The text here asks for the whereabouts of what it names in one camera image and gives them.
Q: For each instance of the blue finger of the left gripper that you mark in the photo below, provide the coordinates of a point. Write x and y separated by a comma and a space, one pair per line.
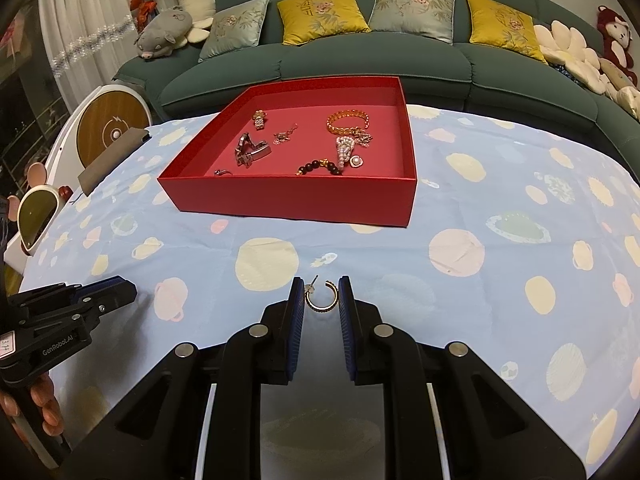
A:
87, 313
111, 292

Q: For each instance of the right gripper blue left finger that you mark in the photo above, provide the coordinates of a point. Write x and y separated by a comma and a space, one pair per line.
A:
296, 310

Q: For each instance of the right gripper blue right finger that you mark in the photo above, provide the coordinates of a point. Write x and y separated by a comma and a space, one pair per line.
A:
346, 303

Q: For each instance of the gold hoop earring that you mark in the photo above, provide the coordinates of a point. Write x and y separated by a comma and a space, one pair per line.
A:
321, 296

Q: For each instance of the pearl stud earring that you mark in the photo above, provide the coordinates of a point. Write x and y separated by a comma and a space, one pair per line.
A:
355, 161

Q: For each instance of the silver wrist watch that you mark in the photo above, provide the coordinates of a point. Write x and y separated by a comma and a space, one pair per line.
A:
247, 151

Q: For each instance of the gold wrist watch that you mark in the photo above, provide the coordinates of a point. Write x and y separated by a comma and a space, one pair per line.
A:
259, 119

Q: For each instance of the left hand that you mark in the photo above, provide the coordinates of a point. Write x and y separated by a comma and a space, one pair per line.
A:
42, 394

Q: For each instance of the white mouse-ear mirror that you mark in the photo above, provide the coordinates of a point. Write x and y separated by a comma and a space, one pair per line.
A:
32, 215

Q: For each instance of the red cardboard tray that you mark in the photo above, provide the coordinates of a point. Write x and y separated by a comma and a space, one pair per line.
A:
204, 176

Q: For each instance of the brown suede pouch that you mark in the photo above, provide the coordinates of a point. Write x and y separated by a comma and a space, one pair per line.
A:
112, 157

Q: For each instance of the round white wood device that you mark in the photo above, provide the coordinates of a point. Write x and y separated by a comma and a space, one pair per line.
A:
98, 121

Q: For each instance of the blue patterned tablecloth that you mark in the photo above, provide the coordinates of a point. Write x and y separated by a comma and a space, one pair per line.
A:
521, 244

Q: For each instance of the dark green sofa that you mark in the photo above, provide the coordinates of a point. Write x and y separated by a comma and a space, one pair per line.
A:
479, 79

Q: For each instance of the grey pig plush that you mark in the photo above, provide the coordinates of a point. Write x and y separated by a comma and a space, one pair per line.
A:
165, 33

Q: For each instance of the white curtain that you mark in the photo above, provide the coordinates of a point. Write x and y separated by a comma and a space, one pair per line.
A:
86, 43

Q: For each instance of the left yellow embroidered cushion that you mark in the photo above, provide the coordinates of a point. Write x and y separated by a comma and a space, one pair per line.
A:
307, 20

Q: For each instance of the yellow embroidered cushion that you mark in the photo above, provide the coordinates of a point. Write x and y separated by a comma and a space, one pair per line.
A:
495, 24
307, 20

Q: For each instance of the red curtain tie ornament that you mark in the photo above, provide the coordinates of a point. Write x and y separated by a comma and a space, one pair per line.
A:
142, 11

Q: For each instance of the left grey embroidered cushion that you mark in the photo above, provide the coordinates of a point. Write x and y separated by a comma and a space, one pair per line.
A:
235, 28

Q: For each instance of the grey embroidered cushion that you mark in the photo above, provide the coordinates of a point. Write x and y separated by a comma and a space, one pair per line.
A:
427, 18
235, 28

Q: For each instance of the right grey embroidered cushion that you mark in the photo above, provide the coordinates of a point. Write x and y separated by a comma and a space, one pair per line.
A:
427, 18

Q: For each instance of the right yellow embroidered cushion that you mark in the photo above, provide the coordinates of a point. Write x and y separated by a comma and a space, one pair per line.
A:
495, 24

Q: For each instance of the white flower cushion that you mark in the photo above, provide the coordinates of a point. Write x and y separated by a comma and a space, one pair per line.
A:
565, 46

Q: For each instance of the beige plush toy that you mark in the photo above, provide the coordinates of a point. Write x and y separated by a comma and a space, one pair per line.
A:
619, 88

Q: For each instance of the red monkey plush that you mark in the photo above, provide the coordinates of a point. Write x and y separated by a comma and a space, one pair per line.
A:
617, 40

